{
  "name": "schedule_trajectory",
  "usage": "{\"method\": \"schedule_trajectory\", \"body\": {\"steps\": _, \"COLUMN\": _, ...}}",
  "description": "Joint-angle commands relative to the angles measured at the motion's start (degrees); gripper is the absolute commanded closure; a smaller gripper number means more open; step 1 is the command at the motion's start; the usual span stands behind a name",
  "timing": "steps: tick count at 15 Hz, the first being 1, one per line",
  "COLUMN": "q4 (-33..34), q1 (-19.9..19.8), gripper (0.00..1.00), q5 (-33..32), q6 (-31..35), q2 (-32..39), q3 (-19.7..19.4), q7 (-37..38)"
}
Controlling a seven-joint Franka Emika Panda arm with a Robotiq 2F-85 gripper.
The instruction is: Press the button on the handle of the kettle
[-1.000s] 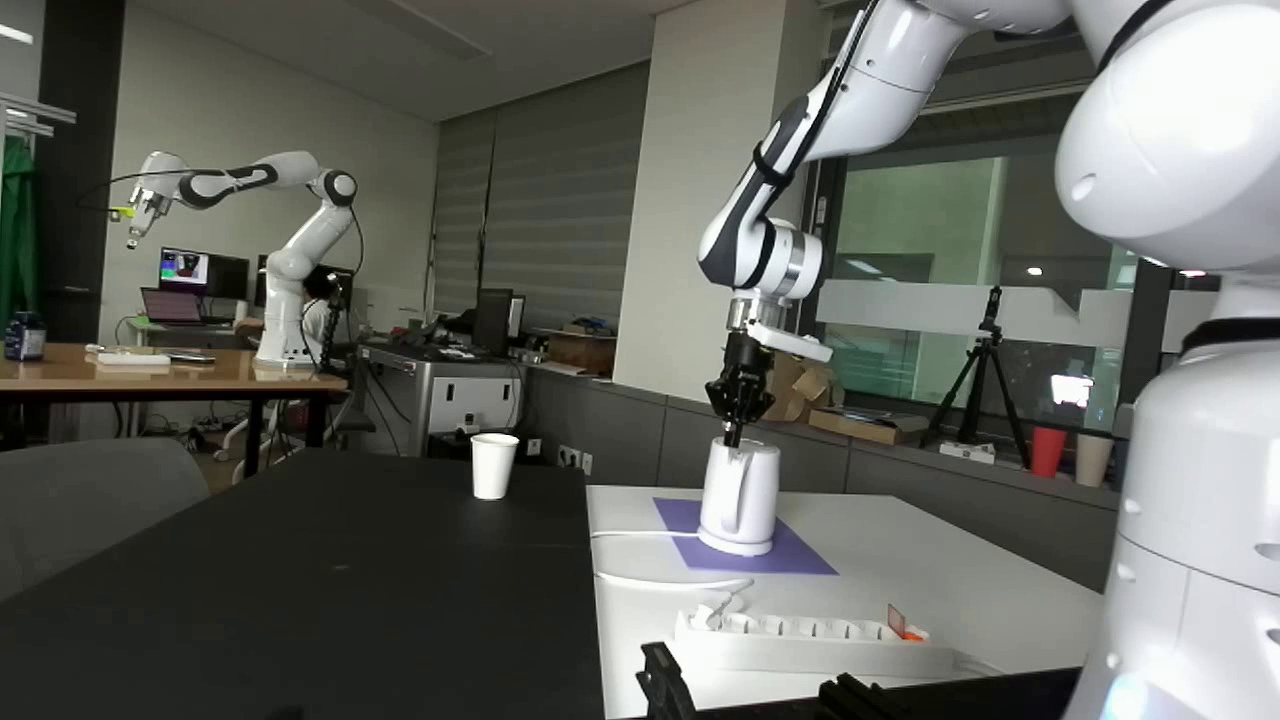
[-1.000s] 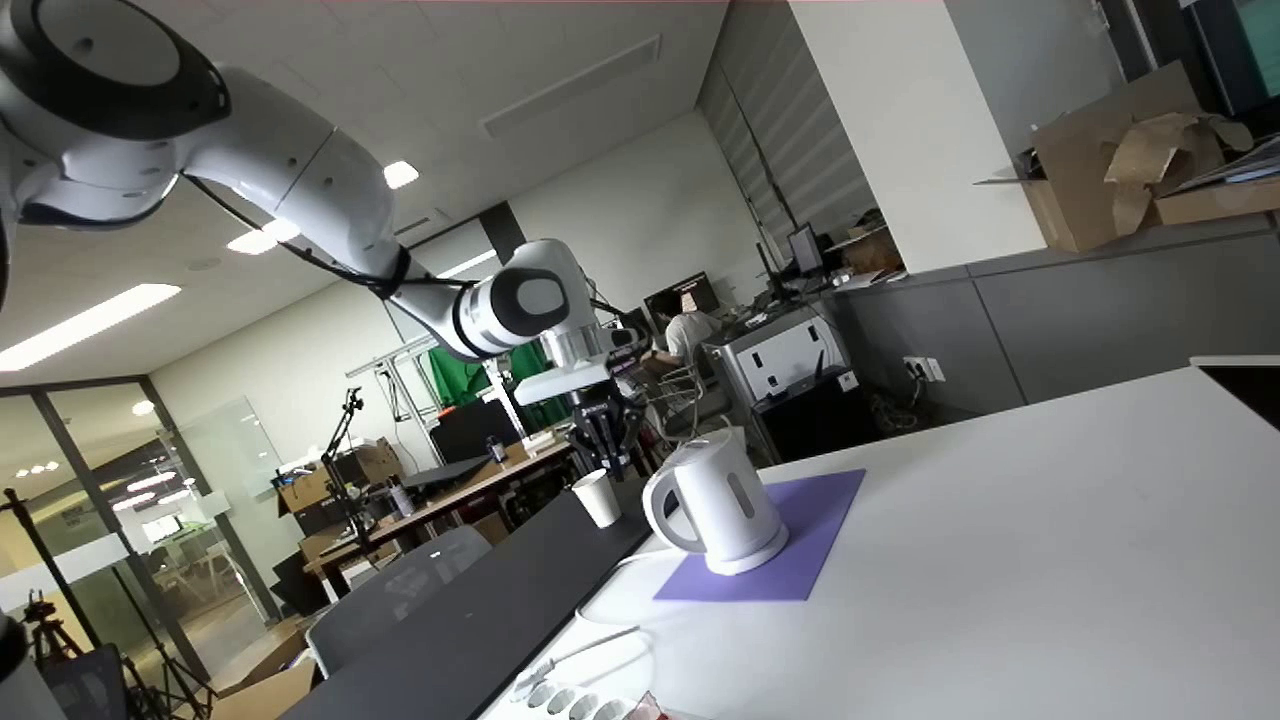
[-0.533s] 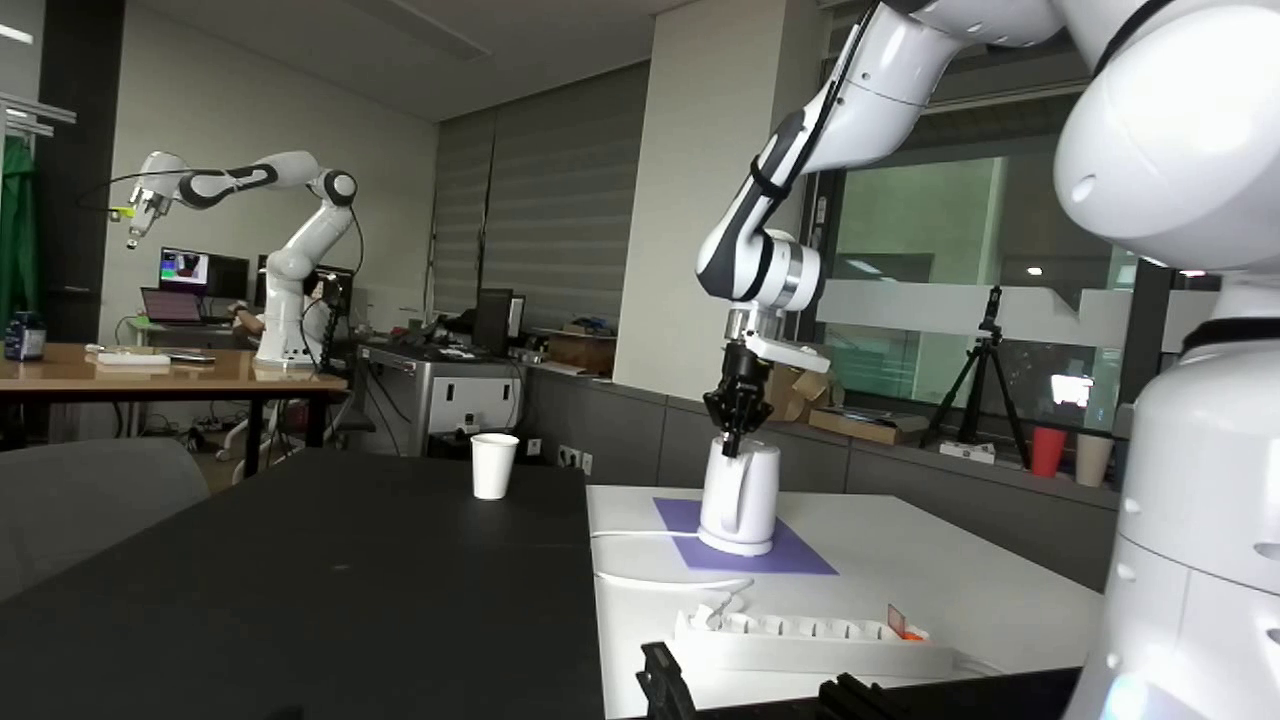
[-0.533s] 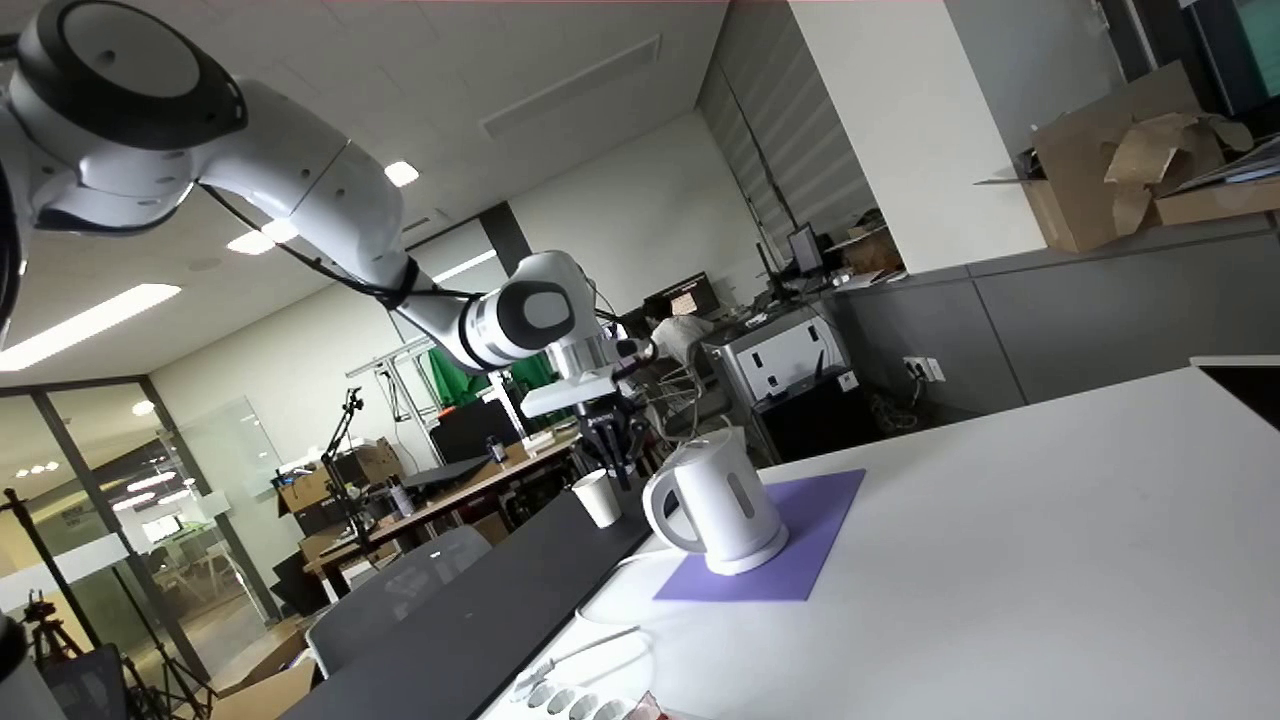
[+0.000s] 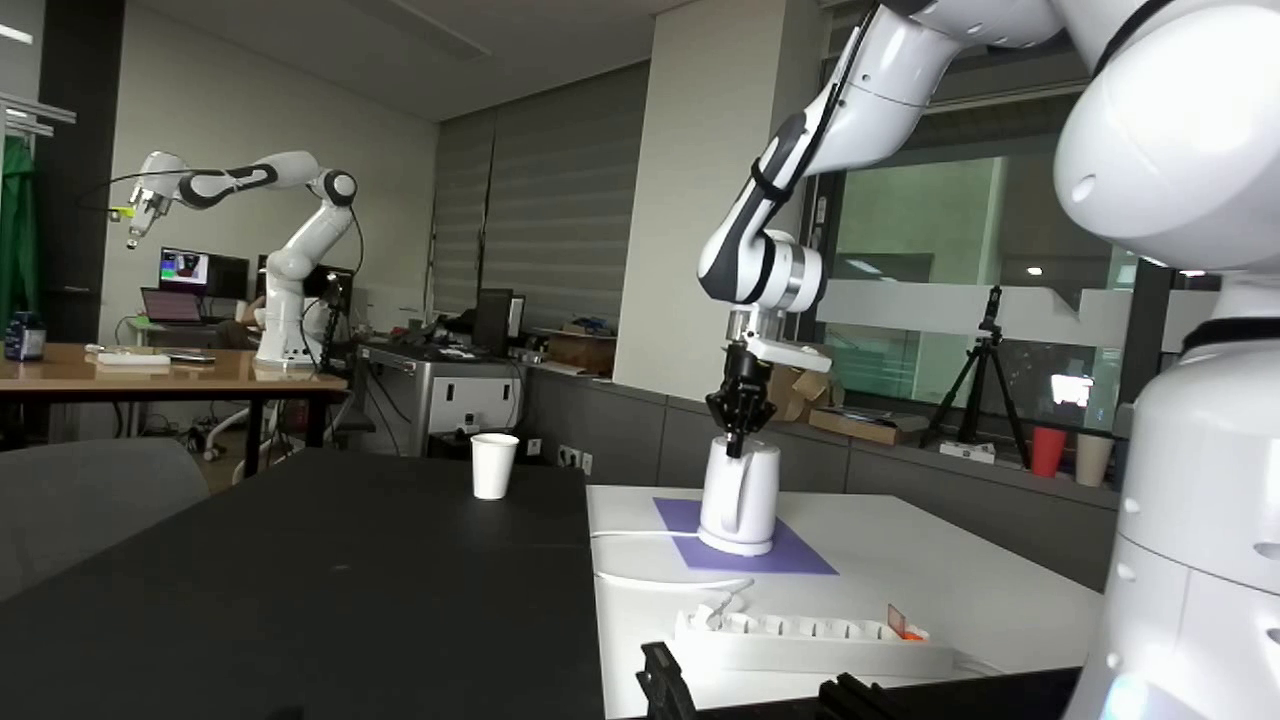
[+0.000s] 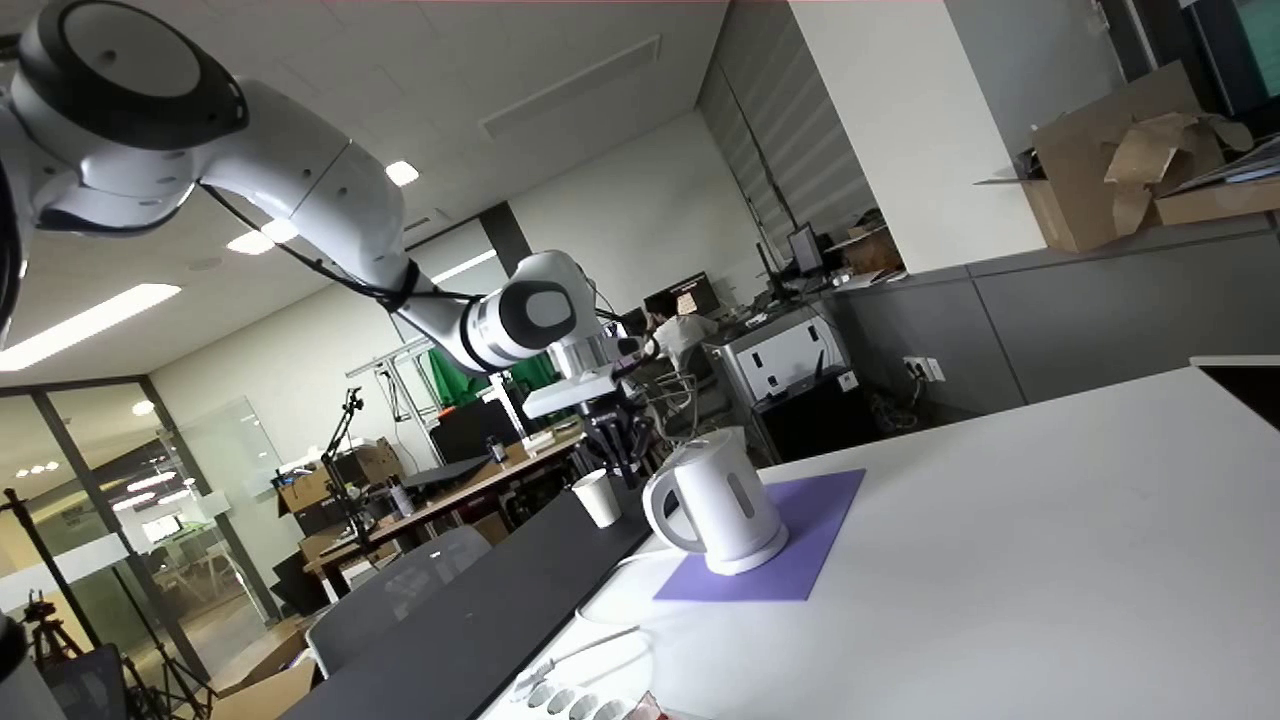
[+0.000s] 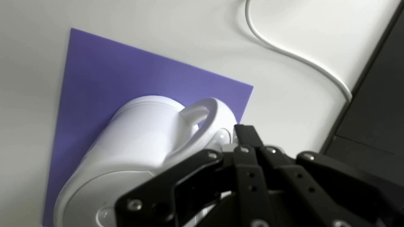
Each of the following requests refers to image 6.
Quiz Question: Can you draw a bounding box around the white power strip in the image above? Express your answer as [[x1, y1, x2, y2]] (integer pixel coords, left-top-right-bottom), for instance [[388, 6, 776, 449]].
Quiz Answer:
[[514, 622, 667, 720]]

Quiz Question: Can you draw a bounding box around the black camera tripod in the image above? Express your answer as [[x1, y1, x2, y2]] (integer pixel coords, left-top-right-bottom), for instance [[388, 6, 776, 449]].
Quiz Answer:
[[0, 488, 218, 720]]

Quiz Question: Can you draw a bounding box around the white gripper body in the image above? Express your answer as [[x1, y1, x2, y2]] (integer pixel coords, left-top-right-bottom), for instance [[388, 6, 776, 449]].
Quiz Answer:
[[525, 341, 625, 420]]

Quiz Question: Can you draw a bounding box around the grey cabinet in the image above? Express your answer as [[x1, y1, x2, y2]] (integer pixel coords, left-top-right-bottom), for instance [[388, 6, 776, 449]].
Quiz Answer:
[[832, 215, 1280, 425]]

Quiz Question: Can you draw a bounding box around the cardboard box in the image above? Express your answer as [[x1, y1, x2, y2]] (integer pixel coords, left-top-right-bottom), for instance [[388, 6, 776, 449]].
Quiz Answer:
[[1012, 64, 1280, 251]]

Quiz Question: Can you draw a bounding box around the wooden desk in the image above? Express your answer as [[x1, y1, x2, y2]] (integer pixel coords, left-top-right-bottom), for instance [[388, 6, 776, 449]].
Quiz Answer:
[[303, 432, 584, 595]]

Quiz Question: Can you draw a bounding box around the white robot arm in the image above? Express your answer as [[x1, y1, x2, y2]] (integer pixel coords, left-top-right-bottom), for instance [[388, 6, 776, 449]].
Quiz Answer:
[[0, 0, 625, 414]]

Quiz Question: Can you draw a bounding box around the white paper cup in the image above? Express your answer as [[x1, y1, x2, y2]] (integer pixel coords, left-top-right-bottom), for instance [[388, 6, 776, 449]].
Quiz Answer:
[[572, 467, 621, 527]]

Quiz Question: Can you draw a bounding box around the purple paper mat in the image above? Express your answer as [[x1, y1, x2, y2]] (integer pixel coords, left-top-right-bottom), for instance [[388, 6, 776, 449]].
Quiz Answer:
[[652, 464, 871, 603]]

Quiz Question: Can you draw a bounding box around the grey office chair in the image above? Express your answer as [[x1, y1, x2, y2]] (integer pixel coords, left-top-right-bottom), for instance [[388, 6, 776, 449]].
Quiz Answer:
[[303, 524, 494, 676]]

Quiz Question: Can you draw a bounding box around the white electric kettle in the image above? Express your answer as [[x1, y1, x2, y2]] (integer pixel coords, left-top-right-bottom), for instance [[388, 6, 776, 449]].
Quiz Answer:
[[641, 427, 789, 577]]

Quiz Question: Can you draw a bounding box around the white printer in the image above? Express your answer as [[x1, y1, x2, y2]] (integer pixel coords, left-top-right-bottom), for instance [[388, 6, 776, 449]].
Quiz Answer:
[[721, 305, 857, 409]]

